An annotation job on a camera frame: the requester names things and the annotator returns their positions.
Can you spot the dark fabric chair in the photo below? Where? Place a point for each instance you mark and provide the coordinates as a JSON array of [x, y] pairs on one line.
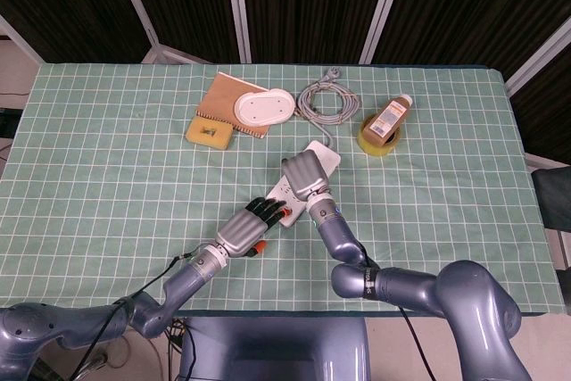
[[555, 198]]

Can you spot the amber liquid plastic bottle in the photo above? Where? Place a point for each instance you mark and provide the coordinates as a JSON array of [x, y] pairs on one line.
[[386, 120]]

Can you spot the yellow adhesive tape roll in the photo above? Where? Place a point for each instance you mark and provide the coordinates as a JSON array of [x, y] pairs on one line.
[[379, 150]]

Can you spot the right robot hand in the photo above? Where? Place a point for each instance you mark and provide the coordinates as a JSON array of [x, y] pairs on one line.
[[305, 176]]

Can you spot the yellow sponge block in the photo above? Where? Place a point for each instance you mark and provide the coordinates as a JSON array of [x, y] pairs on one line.
[[223, 140]]

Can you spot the white power strip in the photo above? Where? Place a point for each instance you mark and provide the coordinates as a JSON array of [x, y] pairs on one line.
[[328, 158]]

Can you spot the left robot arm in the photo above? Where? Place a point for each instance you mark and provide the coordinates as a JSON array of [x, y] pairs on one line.
[[187, 278]]

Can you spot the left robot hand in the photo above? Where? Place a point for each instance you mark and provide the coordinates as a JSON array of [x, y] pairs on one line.
[[241, 231]]

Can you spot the blue-grey robot torso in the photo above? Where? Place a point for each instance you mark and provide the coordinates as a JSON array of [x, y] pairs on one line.
[[267, 350]]

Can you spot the brown spiral notebook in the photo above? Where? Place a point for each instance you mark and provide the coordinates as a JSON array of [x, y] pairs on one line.
[[220, 97]]

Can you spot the white oval plastic tray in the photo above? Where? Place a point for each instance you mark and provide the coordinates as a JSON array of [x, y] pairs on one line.
[[263, 109]]

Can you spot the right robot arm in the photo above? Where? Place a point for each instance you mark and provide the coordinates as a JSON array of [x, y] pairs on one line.
[[473, 300]]

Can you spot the green checked tablecloth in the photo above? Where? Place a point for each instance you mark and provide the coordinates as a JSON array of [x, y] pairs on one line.
[[111, 198]]

